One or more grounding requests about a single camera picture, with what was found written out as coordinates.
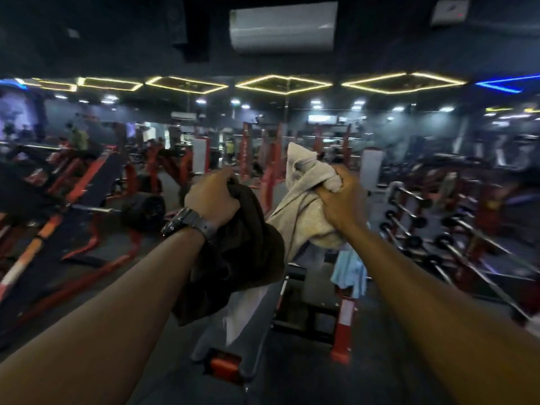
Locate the red bench press stand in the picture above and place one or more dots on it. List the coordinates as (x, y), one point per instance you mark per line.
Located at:
(342, 333)

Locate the white wall box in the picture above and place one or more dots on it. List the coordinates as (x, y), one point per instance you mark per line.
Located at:
(449, 11)

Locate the person's left hand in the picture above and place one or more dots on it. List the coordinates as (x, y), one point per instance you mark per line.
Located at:
(211, 198)

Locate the black wristwatch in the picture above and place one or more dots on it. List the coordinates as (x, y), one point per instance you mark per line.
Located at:
(190, 221)

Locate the blue towel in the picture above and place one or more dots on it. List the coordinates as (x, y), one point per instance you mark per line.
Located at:
(350, 269)

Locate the person's right forearm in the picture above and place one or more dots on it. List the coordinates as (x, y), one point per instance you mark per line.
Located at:
(443, 324)

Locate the plain white towel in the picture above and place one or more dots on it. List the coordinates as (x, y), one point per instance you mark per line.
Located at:
(299, 210)

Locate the white air conditioner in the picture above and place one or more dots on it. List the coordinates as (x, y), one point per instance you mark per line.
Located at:
(282, 27)

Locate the set of fixed-weight barbells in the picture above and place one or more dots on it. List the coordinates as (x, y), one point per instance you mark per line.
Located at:
(476, 269)

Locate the dark brown towel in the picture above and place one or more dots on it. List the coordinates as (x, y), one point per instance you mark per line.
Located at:
(244, 248)

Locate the person's left forearm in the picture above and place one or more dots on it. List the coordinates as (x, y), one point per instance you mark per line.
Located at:
(97, 333)

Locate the red black leg press machine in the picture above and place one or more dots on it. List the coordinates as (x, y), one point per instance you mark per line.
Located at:
(97, 177)

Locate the large wall mirror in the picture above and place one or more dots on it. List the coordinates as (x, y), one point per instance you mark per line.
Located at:
(379, 126)

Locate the person's right hand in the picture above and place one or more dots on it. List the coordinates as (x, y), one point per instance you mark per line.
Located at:
(346, 206)

